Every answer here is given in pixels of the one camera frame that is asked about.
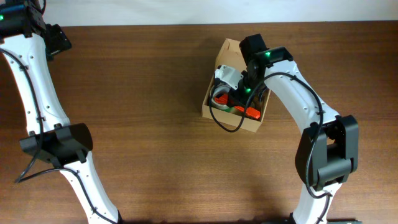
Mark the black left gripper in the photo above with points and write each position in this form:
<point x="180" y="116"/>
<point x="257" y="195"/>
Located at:
<point x="59" y="40"/>

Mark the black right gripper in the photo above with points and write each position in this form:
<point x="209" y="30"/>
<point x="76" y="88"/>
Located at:
<point x="239" y="99"/>

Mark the white tape roll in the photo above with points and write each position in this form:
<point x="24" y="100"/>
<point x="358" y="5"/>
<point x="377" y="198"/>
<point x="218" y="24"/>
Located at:
<point x="217" y="92"/>

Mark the green tape roll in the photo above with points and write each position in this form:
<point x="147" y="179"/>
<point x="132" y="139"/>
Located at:
<point x="229" y="109"/>

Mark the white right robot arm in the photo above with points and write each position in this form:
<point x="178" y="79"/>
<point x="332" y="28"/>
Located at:
<point x="328" y="149"/>

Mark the cardboard box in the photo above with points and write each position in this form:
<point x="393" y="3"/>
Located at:
<point x="230" y="54"/>

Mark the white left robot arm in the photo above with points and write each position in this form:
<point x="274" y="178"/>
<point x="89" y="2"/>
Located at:
<point x="55" y="145"/>

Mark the orange utility knife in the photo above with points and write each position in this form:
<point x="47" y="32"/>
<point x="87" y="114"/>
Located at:
<point x="250" y="112"/>

